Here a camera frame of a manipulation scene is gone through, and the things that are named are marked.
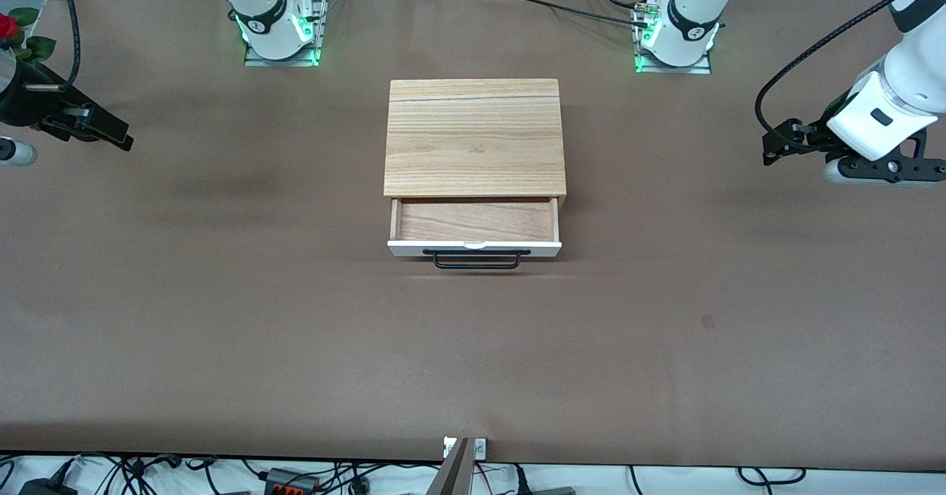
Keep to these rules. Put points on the black plug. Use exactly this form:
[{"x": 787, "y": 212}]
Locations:
[{"x": 522, "y": 480}]

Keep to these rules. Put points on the silver camera mount bracket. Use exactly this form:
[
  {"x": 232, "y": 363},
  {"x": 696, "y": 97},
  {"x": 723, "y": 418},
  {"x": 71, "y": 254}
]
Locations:
[{"x": 480, "y": 448}]

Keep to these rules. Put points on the black power adapter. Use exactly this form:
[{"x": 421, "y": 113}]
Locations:
[{"x": 46, "y": 488}]

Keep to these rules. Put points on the light wooden drawer cabinet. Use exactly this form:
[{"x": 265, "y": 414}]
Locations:
[{"x": 473, "y": 140}]

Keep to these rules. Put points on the red rose with green leaves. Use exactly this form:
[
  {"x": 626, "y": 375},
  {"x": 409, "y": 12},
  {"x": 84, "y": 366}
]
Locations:
[{"x": 33, "y": 46}]

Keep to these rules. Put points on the black connector with orange levers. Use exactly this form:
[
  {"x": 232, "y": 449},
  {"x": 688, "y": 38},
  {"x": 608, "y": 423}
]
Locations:
[{"x": 290, "y": 482}]

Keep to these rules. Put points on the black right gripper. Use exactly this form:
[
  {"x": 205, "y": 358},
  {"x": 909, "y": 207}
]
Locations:
[{"x": 28, "y": 103}]

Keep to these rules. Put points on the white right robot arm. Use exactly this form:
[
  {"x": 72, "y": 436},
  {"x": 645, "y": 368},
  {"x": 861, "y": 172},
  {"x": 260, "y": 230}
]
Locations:
[{"x": 262, "y": 9}]

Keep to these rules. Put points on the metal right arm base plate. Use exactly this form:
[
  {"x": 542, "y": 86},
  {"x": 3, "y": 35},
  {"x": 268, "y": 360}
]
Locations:
[{"x": 319, "y": 26}]

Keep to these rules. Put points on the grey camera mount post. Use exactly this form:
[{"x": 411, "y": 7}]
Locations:
[{"x": 452, "y": 473}]

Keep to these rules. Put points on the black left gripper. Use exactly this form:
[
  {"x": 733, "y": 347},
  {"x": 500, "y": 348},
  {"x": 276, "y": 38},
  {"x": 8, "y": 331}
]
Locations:
[{"x": 819, "y": 131}]

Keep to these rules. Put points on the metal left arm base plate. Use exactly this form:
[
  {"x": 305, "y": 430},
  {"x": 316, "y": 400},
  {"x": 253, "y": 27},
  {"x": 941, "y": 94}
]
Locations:
[{"x": 702, "y": 69}]

